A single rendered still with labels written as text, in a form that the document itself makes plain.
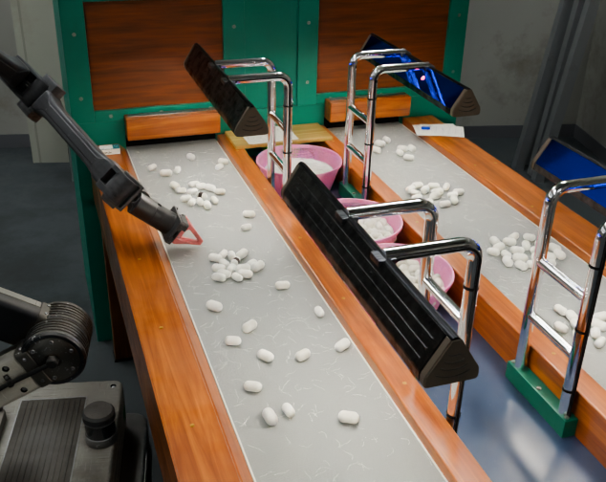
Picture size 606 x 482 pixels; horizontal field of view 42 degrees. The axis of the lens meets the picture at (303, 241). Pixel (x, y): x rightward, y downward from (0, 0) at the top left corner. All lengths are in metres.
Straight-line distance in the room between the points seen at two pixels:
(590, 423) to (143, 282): 0.97
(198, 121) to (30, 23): 1.98
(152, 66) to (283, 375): 1.33
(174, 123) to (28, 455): 1.19
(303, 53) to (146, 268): 1.10
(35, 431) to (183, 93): 1.22
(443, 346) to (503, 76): 4.04
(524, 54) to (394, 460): 3.86
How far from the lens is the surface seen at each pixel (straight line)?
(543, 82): 4.50
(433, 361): 1.03
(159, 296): 1.76
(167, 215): 1.93
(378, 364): 1.55
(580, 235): 2.16
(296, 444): 1.40
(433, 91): 2.15
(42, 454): 1.85
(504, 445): 1.56
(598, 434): 1.56
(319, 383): 1.54
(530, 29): 4.98
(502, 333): 1.76
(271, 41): 2.66
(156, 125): 2.57
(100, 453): 1.82
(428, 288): 1.42
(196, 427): 1.40
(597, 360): 1.72
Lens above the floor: 1.68
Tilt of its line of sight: 27 degrees down
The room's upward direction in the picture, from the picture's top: 1 degrees clockwise
